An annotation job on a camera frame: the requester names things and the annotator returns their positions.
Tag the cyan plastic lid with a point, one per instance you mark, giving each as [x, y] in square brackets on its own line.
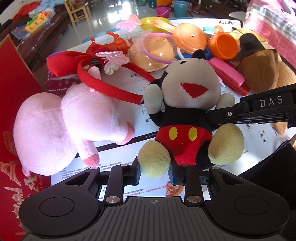
[208, 30]

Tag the magenta plastic bucket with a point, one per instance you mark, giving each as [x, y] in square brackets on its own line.
[163, 11]

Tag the wooden chair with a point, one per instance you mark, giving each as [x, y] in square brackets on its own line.
[77, 11]

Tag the orange toy crab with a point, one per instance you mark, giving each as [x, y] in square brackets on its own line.
[118, 44]

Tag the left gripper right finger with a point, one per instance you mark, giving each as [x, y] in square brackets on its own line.
[187, 176]

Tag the brown plush slipper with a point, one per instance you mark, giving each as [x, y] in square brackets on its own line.
[263, 69]

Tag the dark red leather sofa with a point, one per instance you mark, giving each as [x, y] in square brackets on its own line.
[35, 48]

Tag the pink toy knife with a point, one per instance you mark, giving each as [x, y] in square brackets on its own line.
[228, 74]

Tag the orange toy cup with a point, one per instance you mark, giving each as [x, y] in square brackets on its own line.
[222, 45]

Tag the yellow plastic bowl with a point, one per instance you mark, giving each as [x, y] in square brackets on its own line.
[147, 23]

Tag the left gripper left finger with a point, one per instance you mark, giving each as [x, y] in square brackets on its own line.
[120, 176]

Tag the black Mickey plush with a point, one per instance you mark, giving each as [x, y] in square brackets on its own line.
[178, 103]

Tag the pink pig plush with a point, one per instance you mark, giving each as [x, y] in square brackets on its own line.
[49, 130]

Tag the white instruction sheet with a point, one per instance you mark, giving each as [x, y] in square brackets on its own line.
[260, 141]

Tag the teal plastic bucket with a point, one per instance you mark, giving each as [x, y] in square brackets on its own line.
[180, 9]

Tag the orange toy pan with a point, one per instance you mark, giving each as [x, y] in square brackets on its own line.
[188, 37]

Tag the pink patterned bag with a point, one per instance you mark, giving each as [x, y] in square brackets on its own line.
[275, 22]

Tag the red bow headband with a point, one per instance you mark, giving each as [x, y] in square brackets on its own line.
[85, 65]

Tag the purple toy house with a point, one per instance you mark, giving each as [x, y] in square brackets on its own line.
[59, 85]

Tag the orange toy bowl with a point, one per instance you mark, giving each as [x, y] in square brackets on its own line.
[151, 53]

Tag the pink butterfly headband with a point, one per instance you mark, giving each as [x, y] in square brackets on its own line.
[114, 59]

